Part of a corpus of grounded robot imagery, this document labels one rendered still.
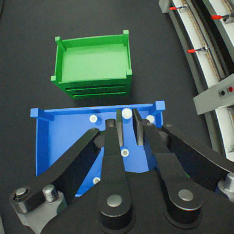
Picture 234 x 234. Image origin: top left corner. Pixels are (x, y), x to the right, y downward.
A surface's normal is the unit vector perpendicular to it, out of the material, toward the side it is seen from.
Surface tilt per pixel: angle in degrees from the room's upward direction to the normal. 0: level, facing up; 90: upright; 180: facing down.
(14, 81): 0
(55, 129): 0
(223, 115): 22
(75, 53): 0
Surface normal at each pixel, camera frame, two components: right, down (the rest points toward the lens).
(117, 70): -0.04, -0.15
